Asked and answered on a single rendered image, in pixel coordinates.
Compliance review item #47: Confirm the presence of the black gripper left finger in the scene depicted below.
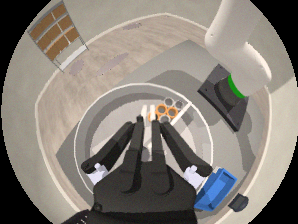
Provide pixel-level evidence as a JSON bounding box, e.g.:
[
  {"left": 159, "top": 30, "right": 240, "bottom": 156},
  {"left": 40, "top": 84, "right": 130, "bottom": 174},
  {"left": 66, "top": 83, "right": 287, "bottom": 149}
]
[{"left": 81, "top": 105, "right": 147, "bottom": 194}]

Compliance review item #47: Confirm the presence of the blue crate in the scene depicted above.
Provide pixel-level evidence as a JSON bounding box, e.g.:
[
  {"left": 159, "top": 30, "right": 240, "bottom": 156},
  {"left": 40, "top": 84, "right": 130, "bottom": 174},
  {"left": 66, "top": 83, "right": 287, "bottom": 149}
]
[{"left": 194, "top": 166, "right": 237, "bottom": 212}]

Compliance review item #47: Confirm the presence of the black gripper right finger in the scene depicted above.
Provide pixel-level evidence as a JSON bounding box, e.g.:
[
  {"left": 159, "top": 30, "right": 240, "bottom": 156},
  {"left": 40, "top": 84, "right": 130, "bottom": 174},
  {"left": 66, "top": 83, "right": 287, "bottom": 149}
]
[{"left": 151, "top": 105, "right": 213, "bottom": 196}]

